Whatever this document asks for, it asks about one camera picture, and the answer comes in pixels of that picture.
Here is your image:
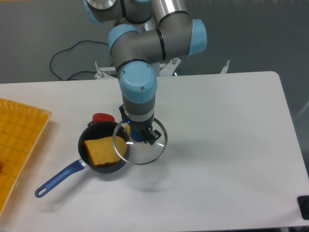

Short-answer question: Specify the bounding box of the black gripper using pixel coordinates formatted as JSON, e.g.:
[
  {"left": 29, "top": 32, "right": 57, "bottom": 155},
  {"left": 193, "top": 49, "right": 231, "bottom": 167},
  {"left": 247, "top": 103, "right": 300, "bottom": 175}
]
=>
[{"left": 119, "top": 105, "right": 161, "bottom": 145}]

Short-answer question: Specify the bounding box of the glass pot lid blue knob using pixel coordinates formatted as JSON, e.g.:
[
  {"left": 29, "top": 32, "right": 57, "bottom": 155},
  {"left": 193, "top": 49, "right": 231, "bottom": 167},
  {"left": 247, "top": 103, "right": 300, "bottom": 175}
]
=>
[{"left": 112, "top": 118, "right": 168, "bottom": 165}]

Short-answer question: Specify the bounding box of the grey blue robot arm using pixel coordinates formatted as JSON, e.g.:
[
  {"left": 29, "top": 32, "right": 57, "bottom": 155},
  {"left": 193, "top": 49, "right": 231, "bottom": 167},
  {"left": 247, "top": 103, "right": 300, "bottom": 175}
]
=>
[{"left": 84, "top": 0, "right": 207, "bottom": 144}]

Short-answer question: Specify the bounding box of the red object behind pot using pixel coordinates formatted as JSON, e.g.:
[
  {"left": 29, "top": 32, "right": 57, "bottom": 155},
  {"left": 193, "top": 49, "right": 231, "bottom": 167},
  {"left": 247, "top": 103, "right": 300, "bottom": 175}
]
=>
[{"left": 92, "top": 113, "right": 115, "bottom": 123}]

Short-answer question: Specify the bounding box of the yellow toast slice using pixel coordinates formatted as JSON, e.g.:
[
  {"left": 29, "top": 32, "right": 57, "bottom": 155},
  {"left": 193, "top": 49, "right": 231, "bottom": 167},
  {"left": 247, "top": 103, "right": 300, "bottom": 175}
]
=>
[{"left": 84, "top": 136, "right": 121, "bottom": 166}]

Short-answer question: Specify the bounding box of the yellow plastic basket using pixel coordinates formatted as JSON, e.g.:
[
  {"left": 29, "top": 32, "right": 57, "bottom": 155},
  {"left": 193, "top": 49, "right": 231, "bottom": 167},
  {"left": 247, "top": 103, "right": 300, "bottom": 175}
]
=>
[{"left": 0, "top": 98, "right": 52, "bottom": 212}]

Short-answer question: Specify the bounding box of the black device table corner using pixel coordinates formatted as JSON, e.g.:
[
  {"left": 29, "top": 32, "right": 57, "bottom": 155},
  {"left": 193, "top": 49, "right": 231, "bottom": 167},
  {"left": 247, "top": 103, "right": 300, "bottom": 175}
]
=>
[{"left": 297, "top": 195, "right": 309, "bottom": 220}]

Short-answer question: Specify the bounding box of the dark saucepan blue handle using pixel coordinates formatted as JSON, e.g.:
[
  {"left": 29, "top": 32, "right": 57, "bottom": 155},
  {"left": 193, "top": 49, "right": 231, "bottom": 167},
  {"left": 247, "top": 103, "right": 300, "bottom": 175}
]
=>
[{"left": 35, "top": 121, "right": 126, "bottom": 198}]

